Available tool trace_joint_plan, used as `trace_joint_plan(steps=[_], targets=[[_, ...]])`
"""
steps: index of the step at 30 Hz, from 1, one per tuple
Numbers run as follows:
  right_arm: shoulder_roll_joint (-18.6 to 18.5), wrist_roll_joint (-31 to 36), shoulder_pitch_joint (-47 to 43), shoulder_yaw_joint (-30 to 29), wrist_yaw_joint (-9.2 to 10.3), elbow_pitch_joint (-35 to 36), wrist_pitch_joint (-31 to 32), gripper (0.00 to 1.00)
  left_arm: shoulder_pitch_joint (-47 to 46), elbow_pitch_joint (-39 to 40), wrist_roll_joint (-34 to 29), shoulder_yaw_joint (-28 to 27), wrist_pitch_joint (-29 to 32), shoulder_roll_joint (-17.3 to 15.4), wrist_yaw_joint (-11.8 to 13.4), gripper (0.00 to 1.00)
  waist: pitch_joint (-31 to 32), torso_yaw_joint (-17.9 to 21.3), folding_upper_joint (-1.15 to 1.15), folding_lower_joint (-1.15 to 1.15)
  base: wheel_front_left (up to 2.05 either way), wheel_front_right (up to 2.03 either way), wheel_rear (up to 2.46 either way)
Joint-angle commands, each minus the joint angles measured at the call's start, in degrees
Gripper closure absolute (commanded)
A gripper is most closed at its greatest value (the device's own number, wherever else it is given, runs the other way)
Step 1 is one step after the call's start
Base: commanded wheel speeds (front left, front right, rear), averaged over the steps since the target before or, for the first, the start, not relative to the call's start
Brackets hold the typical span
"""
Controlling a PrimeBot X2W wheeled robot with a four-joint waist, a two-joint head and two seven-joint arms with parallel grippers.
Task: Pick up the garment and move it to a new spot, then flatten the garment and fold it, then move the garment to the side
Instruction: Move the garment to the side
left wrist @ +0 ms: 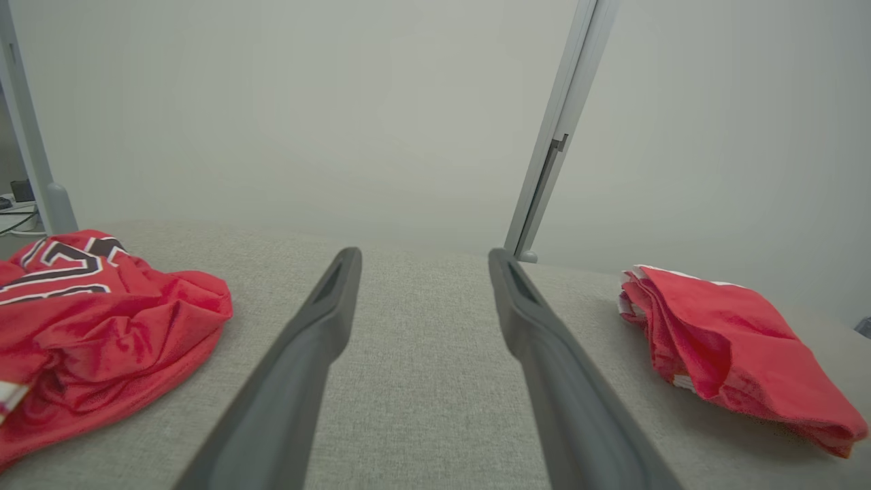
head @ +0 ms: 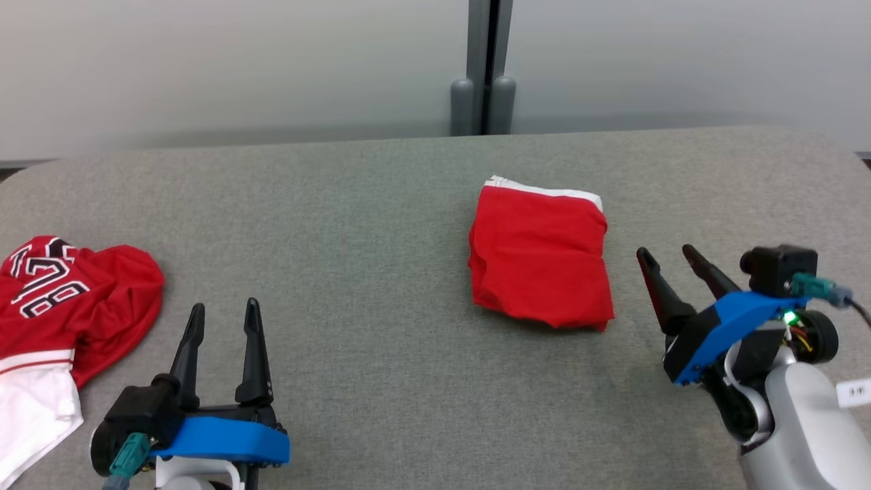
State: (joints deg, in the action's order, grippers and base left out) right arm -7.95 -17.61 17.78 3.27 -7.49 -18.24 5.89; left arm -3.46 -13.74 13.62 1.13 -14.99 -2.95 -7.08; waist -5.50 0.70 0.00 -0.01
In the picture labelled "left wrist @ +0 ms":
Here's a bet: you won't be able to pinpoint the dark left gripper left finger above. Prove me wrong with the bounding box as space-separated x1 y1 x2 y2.
174 246 363 490

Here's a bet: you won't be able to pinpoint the grey metal partition post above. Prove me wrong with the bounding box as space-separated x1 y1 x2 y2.
0 0 80 236
503 0 622 265

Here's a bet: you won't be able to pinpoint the red basketball jersey number 23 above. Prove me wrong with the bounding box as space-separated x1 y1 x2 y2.
0 229 234 472

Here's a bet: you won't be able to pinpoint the red shorts with white trim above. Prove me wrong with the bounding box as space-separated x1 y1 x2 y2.
618 265 870 459

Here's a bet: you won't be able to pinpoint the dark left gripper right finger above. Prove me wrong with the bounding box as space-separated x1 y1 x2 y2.
487 247 685 490

